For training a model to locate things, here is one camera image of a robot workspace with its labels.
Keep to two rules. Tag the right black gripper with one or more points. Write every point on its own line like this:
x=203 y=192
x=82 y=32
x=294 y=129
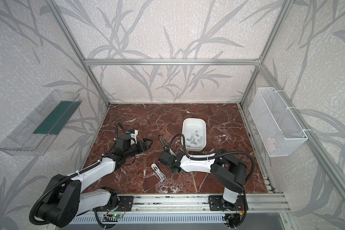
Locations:
x=166 y=152

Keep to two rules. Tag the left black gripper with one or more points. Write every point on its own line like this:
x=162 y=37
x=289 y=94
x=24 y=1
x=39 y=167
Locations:
x=139 y=145

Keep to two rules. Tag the small white stapler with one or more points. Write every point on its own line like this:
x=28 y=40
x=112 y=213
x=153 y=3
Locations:
x=160 y=174

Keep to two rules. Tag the grey white large stapler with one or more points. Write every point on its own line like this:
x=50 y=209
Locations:
x=164 y=143

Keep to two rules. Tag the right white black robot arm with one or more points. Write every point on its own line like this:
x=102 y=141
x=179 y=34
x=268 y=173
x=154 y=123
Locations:
x=232 y=169

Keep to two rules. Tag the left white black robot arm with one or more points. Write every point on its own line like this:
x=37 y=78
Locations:
x=64 y=199

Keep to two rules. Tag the white plastic tray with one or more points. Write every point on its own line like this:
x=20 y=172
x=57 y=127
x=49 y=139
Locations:
x=190 y=125

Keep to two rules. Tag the green circuit board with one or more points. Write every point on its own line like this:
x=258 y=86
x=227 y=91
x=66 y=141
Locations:
x=112 y=217

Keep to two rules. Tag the aluminium front rail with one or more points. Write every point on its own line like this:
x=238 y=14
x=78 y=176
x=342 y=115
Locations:
x=198 y=203

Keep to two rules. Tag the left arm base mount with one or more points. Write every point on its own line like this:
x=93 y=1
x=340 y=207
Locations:
x=121 y=203

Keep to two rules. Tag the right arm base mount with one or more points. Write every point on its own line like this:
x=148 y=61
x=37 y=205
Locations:
x=217 y=203

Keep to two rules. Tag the clear wall shelf green mat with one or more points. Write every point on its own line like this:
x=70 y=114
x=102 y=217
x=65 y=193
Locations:
x=34 y=135

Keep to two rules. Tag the white wire mesh basket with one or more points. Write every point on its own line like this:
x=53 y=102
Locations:
x=277 y=126

